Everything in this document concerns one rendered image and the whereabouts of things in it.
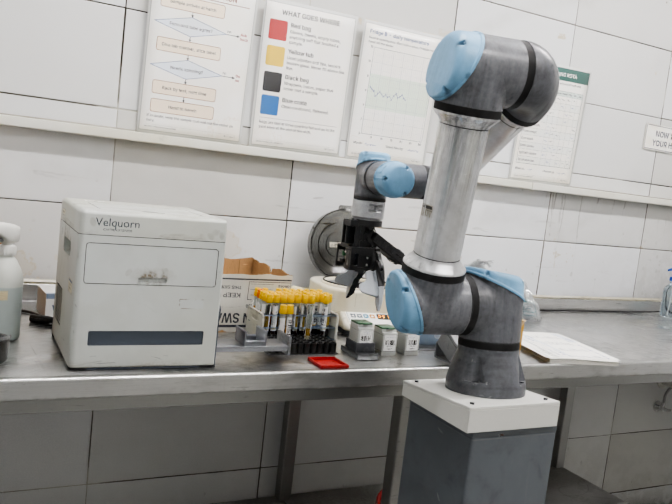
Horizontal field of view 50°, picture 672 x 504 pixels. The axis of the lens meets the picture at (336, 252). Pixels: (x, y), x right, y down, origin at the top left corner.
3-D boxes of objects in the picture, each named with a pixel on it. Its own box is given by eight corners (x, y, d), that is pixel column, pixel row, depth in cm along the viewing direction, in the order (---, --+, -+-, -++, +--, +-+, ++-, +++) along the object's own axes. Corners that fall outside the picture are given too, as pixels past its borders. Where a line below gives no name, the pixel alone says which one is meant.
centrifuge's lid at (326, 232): (314, 201, 212) (306, 203, 220) (308, 287, 212) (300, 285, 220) (382, 208, 219) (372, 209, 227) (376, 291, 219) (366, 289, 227)
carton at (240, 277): (195, 332, 174) (201, 270, 172) (165, 307, 199) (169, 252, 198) (289, 332, 186) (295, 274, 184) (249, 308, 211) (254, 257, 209)
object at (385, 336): (381, 356, 172) (384, 328, 171) (371, 350, 176) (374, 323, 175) (395, 355, 174) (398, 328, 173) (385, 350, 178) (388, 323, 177)
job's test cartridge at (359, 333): (356, 352, 167) (359, 325, 167) (347, 346, 171) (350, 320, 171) (371, 352, 169) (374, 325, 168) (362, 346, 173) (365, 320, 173)
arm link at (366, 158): (366, 150, 159) (353, 150, 167) (360, 200, 160) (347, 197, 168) (399, 154, 161) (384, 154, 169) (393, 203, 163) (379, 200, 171)
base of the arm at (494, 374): (540, 399, 134) (545, 346, 134) (466, 399, 130) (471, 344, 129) (500, 381, 148) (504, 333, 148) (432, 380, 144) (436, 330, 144)
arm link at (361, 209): (375, 200, 171) (393, 203, 164) (372, 220, 171) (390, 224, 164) (347, 197, 167) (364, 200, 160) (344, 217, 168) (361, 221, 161)
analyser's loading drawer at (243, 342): (196, 356, 145) (199, 331, 145) (187, 348, 151) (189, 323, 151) (290, 355, 155) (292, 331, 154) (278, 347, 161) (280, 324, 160)
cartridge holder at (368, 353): (357, 360, 165) (359, 345, 165) (340, 350, 173) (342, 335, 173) (377, 360, 167) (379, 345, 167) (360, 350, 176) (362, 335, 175)
